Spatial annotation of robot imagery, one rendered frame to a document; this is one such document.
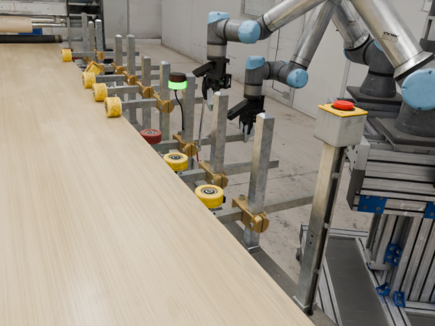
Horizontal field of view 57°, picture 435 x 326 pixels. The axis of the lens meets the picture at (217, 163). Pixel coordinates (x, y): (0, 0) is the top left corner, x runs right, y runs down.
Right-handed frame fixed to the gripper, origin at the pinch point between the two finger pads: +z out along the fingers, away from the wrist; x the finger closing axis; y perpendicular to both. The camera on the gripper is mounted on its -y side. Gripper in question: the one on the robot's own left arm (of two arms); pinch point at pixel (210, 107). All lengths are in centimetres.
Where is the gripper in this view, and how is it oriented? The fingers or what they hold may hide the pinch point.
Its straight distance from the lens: 159.3
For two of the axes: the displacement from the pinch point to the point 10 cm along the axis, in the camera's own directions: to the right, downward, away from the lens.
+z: -0.5, 9.2, 4.0
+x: 6.8, -2.6, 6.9
